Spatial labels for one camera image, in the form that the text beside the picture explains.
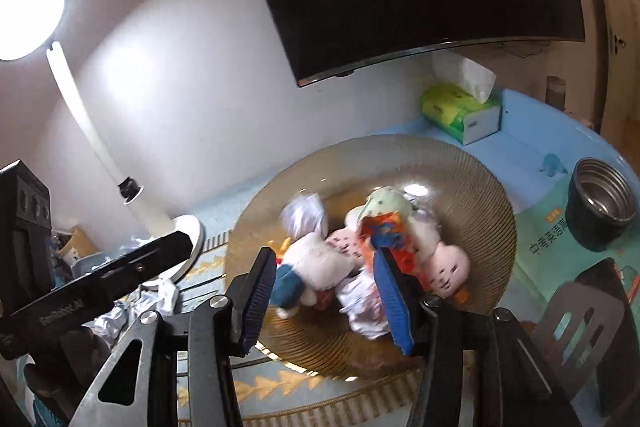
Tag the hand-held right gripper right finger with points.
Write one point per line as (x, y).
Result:
(395, 307)

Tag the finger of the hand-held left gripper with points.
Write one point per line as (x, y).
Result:
(150, 259)

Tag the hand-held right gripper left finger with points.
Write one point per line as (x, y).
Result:
(257, 302)

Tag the paper ball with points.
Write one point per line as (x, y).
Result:
(365, 312)
(305, 217)

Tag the pile of papers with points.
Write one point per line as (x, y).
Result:
(145, 307)

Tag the tricolour dango plush with stick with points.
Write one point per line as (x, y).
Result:
(445, 272)

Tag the blue and white plush toy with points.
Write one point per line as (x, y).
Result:
(310, 262)

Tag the red snack packet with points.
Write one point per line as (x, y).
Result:
(395, 232)

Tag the amber ribbed glass bowl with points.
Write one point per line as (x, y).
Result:
(450, 187)

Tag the tan cardboard pen holder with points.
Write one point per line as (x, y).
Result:
(80, 247)

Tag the white desk lamp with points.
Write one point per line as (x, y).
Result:
(75, 107)

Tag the teal workbook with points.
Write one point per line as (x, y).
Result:
(540, 247)

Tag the dark glossy object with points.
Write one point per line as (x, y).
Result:
(600, 297)

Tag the green tissue pack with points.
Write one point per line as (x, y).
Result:
(450, 107)

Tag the black steel thermos cup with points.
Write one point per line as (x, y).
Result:
(600, 197)

